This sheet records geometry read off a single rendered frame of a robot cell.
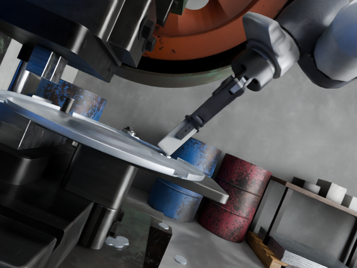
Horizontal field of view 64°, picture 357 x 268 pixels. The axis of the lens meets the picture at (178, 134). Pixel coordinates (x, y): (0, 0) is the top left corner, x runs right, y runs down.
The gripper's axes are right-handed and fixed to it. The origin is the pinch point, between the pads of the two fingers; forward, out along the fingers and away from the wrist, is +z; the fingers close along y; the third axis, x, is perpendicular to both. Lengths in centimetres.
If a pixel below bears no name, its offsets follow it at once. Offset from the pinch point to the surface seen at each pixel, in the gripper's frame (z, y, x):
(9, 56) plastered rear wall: 49, 180, 121
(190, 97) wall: -59, 319, 5
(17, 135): 14.0, -17.3, 13.5
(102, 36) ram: -0.8, -16.9, 15.9
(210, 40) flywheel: -24.0, 22.5, 11.5
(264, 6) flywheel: -40.7, 22.1, 8.7
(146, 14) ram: -7.0, -14.4, 15.3
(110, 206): 12.5, -15.2, 0.2
